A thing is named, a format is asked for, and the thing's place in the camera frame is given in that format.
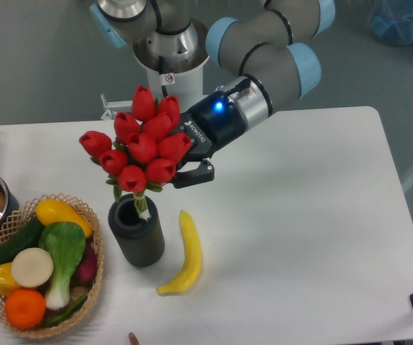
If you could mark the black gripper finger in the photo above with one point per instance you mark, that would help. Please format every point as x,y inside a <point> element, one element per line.
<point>203,173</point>

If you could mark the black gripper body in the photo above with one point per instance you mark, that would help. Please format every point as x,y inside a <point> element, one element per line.
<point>210,124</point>

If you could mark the red tulip bouquet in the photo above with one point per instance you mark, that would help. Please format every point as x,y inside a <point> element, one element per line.
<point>145,153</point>

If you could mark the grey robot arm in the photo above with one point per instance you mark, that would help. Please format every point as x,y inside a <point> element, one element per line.
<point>229,77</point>

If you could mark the dark grey ribbed vase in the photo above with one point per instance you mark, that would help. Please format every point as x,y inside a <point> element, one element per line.
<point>141,242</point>

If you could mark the person fingertip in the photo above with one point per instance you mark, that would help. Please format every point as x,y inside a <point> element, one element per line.
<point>133,340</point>

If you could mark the yellow banana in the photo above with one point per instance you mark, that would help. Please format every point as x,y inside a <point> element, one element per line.
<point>193,260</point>

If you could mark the green bok choy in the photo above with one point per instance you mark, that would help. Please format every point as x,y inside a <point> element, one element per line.
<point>65,243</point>

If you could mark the purple sweet potato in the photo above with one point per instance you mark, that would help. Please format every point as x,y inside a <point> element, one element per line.
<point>87,269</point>

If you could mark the yellow squash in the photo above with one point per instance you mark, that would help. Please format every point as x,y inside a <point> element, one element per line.
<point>50,211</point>

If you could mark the dark green cucumber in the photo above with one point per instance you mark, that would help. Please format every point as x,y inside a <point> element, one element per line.
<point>25,238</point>

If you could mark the woven wicker basket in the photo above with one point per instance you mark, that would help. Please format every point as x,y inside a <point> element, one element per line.
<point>14,223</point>

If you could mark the white round radish slice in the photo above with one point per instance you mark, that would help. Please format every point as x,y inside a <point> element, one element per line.
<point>32,267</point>

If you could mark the green bean pod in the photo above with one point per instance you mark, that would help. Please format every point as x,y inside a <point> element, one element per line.
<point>68,312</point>

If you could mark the blue plastic bag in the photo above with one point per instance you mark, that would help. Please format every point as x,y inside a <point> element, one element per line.
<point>392,22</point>

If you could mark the orange fruit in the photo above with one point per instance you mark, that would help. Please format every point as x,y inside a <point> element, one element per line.
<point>25,308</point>

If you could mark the yellow bell pepper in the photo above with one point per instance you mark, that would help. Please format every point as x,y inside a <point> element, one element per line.
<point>7,282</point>

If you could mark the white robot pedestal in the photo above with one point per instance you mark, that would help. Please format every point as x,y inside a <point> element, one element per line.
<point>173,58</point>

